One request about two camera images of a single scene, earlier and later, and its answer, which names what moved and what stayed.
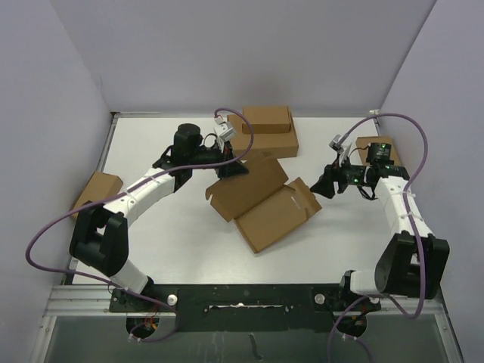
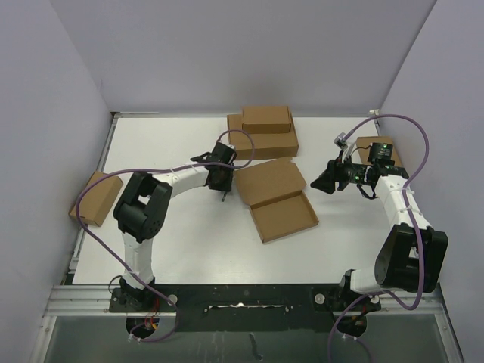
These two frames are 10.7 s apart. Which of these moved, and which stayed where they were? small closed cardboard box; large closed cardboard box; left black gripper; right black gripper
Moved: left black gripper
Stayed: large closed cardboard box; small closed cardboard box; right black gripper
